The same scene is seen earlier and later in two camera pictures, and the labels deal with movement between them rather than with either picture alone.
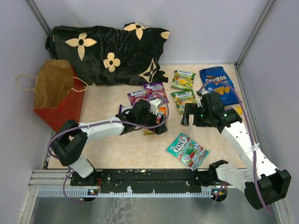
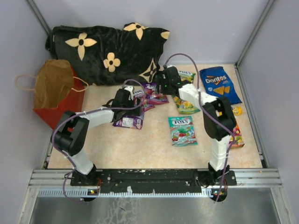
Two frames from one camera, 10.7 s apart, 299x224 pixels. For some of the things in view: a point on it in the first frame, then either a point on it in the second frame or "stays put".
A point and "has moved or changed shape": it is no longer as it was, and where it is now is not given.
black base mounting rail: [145, 180] stays put
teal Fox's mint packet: [188, 151] to [182, 130]
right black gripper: [189, 109] to [160, 80]
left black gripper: [158, 129] to [134, 112]
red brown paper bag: [59, 96] stays put
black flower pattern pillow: [106, 56] stays put
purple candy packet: [155, 90] stays put
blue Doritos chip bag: [216, 80] stays put
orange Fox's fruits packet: [162, 111] has moved or changed shape
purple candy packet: [138, 95] stays put
